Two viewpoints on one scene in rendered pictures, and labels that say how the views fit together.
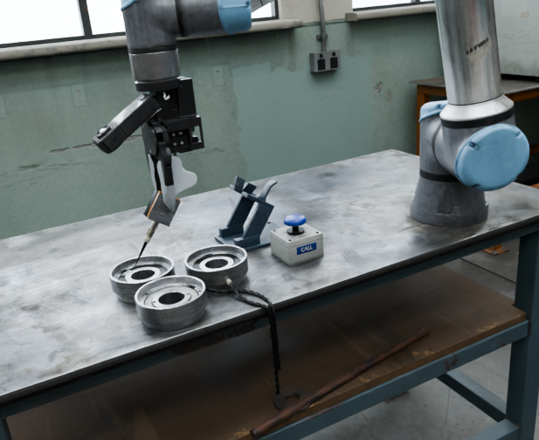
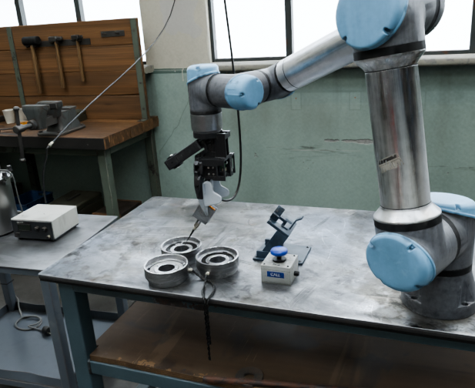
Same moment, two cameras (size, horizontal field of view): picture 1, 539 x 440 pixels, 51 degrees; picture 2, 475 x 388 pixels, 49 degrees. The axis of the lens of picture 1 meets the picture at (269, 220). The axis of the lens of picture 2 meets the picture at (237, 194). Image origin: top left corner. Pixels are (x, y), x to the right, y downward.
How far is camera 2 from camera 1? 0.82 m
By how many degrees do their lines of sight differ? 45
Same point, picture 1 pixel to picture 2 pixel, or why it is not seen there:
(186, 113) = (219, 155)
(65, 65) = (349, 76)
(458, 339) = not seen: outside the picture
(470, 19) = (379, 135)
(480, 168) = (379, 265)
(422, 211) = not seen: hidden behind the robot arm
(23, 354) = (98, 265)
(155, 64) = (196, 122)
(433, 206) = not seen: hidden behind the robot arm
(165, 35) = (203, 105)
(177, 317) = (152, 279)
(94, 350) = (116, 278)
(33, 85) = (322, 88)
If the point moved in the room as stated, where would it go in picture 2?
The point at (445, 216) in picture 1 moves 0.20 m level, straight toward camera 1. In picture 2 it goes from (409, 299) to (326, 328)
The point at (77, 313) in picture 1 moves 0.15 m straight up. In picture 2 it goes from (142, 255) to (135, 202)
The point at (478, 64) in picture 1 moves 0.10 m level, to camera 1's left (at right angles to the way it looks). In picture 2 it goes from (386, 175) to (338, 165)
